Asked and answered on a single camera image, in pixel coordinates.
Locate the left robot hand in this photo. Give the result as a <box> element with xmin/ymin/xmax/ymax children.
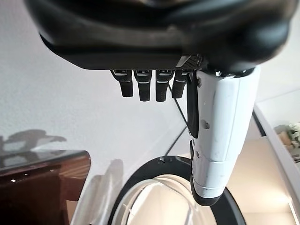
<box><xmin>23</xmin><ymin>0</ymin><xmax>300</xmax><ymax>207</ymax></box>

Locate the white flower bouquet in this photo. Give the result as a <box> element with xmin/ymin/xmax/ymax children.
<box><xmin>287</xmin><ymin>122</ymin><xmax>300</xmax><ymax>147</ymax></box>

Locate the white counter cabinet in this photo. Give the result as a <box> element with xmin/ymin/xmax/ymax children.
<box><xmin>227</xmin><ymin>89</ymin><xmax>300</xmax><ymax>225</ymax></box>

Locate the dark brown glossy stool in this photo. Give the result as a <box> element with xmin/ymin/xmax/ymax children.
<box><xmin>0</xmin><ymin>150</ymin><xmax>91</xmax><ymax>225</ymax></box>

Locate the round glass washer door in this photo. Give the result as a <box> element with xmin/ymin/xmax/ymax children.
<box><xmin>107</xmin><ymin>156</ymin><xmax>247</xmax><ymax>225</ymax></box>

